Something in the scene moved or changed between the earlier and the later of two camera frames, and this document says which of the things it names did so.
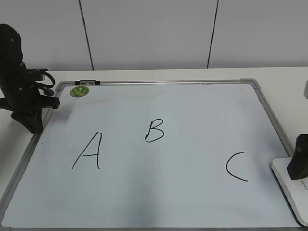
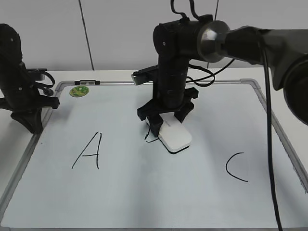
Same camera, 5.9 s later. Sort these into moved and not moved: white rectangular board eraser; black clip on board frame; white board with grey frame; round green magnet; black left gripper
Moved: white rectangular board eraser
Not moved: black left gripper; round green magnet; black clip on board frame; white board with grey frame
